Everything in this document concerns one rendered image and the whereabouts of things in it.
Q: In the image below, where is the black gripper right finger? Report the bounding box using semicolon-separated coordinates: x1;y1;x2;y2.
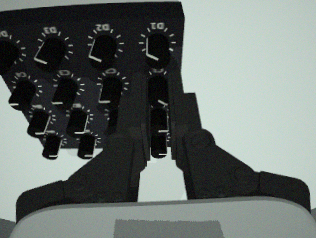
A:
167;70;311;214

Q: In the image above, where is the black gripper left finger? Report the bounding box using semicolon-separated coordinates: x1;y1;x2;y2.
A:
16;72;151;224

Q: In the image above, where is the black knob box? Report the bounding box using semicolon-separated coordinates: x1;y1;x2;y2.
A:
0;2;185;160

